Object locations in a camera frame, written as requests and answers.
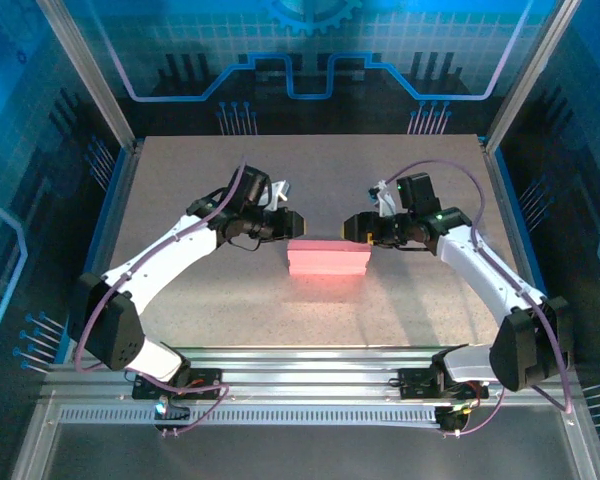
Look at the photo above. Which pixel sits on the pink paper box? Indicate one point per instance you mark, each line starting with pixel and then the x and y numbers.
pixel 325 257

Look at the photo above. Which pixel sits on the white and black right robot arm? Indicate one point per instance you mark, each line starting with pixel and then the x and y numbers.
pixel 480 270

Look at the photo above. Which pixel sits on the blue table edge strip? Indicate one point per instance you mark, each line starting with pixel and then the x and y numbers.
pixel 111 200
pixel 515 200

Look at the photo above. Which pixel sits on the black controller module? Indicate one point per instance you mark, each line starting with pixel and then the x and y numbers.
pixel 452 420
pixel 175 411

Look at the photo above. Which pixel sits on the grey metal panel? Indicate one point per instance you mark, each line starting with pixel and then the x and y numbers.
pixel 305 455

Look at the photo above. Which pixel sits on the aluminium table side rail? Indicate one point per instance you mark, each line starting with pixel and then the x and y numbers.
pixel 503 200
pixel 121 200

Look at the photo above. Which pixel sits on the wide aluminium frame beam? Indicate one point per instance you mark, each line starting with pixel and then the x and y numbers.
pixel 305 372

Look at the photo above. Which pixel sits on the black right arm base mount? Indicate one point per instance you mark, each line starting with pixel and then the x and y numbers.
pixel 415 385

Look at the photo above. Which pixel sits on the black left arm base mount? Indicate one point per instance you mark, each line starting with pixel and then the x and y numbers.
pixel 207 382

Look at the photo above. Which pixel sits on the aluminium upright post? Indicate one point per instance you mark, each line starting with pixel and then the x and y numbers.
pixel 530 75
pixel 90 75

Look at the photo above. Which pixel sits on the aluminium lower frame rail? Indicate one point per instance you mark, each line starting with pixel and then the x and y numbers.
pixel 586 450
pixel 32 450

